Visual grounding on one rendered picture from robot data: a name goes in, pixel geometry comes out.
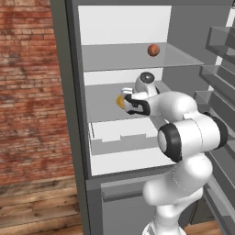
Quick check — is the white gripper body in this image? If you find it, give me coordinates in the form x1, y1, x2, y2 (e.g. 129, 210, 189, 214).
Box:
120, 87, 135, 99

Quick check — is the glass fridge shelf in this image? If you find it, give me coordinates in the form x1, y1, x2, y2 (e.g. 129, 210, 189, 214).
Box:
84, 81, 173, 124
81, 41, 205, 73

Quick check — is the grey fridge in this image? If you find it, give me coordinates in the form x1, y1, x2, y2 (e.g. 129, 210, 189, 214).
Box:
50, 0, 235, 235

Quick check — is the white fridge crisper drawer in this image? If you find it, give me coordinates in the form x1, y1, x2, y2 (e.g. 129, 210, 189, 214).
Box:
87, 117, 176, 177

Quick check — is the grey fridge door bin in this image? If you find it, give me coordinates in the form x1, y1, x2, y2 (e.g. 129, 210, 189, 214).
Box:
193, 89, 235, 132
205, 26, 235, 65
198, 64, 235, 106

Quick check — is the grey fridge door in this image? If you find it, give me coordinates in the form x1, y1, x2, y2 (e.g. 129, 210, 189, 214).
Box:
193, 0, 235, 235

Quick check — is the yellow orange food item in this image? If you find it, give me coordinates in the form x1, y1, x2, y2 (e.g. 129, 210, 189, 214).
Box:
115, 95, 126, 110

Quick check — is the reddish brown round food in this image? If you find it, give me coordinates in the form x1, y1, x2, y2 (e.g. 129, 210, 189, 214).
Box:
147, 43, 161, 58

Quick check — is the grey freezer drawer front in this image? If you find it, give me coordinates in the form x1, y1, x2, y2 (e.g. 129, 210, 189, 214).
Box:
100, 174, 198, 235

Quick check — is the grey freezer drawer handle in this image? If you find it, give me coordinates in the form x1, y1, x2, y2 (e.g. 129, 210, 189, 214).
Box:
102, 187, 145, 203

